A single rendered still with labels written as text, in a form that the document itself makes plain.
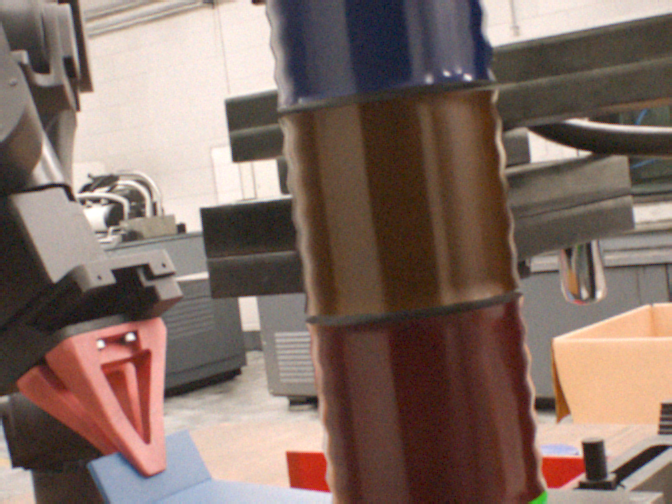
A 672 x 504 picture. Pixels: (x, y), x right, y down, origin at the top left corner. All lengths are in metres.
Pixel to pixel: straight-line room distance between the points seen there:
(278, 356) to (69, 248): 5.97
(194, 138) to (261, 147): 9.11
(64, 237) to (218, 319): 7.26
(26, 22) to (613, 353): 2.31
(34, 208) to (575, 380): 2.38
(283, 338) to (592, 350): 3.80
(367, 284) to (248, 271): 0.27
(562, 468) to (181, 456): 0.25
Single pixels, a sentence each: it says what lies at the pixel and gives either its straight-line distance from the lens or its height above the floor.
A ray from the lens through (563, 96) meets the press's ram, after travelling 0.43.
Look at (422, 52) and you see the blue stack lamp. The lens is 0.20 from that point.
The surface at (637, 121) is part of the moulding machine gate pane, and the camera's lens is 5.35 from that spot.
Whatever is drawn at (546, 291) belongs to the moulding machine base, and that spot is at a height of 0.56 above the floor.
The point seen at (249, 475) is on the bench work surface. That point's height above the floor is 0.90.
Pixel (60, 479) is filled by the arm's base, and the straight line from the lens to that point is 0.88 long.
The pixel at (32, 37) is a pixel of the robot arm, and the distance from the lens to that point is 0.69.
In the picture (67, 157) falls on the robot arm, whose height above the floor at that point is 1.19.
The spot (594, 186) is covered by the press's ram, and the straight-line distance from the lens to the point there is 0.54.
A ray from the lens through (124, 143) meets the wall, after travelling 10.17.
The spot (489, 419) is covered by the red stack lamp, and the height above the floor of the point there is 1.10.
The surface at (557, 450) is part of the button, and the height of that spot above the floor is 0.94.
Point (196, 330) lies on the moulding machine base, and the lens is 7.76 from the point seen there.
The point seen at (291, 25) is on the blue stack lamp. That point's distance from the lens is 0.21.
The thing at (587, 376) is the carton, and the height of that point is 0.64.
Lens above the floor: 1.14
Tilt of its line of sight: 3 degrees down
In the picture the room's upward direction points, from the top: 7 degrees counter-clockwise
